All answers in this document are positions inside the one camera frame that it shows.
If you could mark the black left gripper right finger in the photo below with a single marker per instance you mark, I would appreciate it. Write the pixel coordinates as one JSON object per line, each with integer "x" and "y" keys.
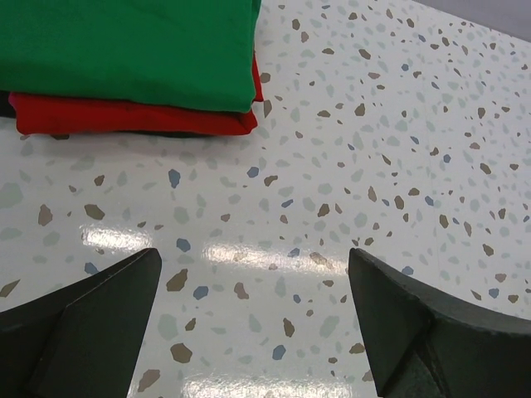
{"x": 423, "y": 342}

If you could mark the folded green t-shirt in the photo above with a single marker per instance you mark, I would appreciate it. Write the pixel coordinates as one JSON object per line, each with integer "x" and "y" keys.
{"x": 189, "y": 54}

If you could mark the folded black t-shirt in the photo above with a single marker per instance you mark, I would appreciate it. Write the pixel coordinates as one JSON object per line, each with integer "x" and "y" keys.
{"x": 6, "y": 110}

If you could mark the folded red t-shirt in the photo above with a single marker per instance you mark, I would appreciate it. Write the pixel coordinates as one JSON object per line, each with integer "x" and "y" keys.
{"x": 40, "y": 114}

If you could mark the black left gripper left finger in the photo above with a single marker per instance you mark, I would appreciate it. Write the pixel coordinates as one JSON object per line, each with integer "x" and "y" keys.
{"x": 82, "y": 340}

